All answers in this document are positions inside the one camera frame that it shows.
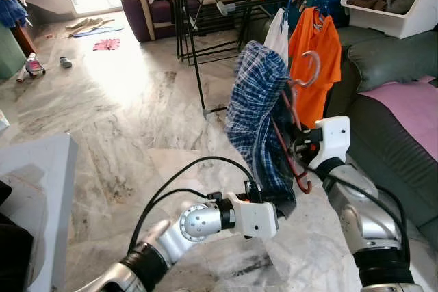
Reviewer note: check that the green leather sofa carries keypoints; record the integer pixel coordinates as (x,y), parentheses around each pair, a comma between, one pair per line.
(390,56)

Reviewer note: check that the blue floor mat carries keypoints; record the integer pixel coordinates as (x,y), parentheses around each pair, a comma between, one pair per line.
(109,32)

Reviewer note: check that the green plastic bin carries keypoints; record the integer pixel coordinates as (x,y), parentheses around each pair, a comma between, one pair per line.
(8,52)

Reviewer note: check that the brown floor cloth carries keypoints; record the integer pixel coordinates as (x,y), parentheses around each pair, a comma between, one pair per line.
(89,23)

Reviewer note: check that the white shirt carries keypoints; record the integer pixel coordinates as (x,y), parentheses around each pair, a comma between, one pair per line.
(277,35)

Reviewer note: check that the pink toy bottle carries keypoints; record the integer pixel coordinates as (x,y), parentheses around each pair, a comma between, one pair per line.
(33,66)

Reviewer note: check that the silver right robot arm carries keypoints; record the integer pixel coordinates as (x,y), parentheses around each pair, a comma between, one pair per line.
(366,217)

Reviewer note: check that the black garment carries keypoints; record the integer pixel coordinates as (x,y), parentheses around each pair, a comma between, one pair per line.
(14,244)

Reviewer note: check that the large white clothes bin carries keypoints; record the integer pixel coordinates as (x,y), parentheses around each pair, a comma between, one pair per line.
(397,22)

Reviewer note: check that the pink floor cloth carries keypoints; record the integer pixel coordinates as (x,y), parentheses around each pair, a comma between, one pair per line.
(107,44)

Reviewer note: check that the purple sofa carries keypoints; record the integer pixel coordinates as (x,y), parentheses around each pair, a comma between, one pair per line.
(144,18)

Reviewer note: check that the large white folding table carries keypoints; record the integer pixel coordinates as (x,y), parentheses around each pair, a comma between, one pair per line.
(48,189)

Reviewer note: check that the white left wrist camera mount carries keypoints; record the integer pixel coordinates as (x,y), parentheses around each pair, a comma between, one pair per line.
(256,218)

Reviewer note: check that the black metal drying rack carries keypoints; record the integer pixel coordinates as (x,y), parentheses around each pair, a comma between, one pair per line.
(198,76)

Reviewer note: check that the pink plastic clothes hanger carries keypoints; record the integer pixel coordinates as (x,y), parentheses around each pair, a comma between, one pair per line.
(315,66)

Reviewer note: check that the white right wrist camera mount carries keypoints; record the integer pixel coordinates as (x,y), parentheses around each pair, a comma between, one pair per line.
(334,140)

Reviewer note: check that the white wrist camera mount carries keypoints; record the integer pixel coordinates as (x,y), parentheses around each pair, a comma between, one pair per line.
(334,140)
(256,218)

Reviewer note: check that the blue plastic hanger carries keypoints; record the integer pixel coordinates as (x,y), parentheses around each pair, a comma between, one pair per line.
(285,3)
(319,15)

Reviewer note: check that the brown wooden post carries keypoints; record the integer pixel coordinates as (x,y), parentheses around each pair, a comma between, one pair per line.
(24,37)

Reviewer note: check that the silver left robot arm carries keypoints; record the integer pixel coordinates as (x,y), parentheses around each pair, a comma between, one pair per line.
(198,222)

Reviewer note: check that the blue hanging garment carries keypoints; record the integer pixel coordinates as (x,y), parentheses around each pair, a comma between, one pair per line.
(12,11)

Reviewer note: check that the blue plaid garment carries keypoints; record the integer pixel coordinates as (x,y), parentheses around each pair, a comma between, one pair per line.
(256,107)

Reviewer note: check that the orange shirt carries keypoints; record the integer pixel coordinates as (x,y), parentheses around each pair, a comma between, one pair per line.
(318,39)

